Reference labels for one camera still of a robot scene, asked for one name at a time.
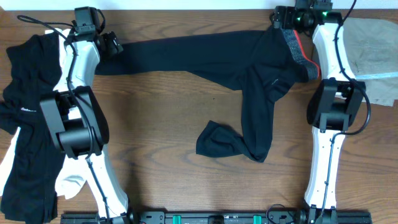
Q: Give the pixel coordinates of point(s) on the folded khaki trousers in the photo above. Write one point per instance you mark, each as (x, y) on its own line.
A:
(371, 48)

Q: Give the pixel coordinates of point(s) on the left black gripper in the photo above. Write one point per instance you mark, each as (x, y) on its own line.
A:
(112, 46)

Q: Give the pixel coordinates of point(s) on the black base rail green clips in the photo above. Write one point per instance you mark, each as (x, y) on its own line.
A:
(191, 218)

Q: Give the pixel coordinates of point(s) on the black garment with white logo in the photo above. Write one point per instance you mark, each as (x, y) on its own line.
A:
(32, 163)

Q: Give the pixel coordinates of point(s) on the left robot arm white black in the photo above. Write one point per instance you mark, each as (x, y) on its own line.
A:
(77, 125)

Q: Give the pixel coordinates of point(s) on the black leggings grey red waistband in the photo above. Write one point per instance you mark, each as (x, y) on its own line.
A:
(262, 64)

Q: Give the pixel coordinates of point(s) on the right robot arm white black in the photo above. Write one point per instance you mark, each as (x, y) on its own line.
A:
(331, 111)

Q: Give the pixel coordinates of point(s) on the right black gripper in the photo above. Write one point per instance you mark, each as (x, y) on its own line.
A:
(289, 10)

